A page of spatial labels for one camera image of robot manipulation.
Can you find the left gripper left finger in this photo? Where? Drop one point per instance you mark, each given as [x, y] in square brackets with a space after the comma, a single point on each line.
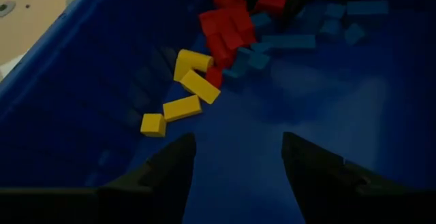
[102, 203]

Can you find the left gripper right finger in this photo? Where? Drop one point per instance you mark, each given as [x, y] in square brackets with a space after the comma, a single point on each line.
[340, 196]

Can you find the blue plastic bin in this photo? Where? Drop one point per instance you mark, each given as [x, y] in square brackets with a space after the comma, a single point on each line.
[306, 115]

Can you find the yellow cube block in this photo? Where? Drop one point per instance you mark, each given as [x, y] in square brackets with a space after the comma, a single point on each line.
[153, 125]

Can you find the yellow rectangular block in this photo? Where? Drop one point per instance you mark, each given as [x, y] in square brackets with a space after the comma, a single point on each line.
[182, 108]
[200, 87]

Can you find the red cube block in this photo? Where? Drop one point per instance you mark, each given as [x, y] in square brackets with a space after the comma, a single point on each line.
[214, 77]

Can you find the yellow cylinder block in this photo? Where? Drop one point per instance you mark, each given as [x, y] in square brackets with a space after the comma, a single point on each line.
[194, 59]

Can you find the light wood desk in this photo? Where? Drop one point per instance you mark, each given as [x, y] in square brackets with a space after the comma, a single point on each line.
[34, 19]

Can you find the grey desk grommet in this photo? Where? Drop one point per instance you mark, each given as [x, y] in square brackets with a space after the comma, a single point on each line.
[7, 7]

